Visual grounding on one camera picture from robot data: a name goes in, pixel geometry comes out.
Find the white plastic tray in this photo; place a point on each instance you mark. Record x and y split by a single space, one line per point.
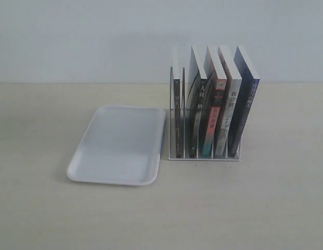
121 145

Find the dark blue moon book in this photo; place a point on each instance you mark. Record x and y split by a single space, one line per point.
247 91

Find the thin dark brown book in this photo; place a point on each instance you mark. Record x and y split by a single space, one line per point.
176 95

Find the red and teal book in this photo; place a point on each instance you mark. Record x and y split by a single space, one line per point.
217 80

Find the white grey spine book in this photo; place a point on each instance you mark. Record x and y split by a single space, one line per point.
230 96

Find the black spine book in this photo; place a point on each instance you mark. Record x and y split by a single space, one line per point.
197 82

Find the white wire book rack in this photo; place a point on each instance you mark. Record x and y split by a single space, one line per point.
172 135

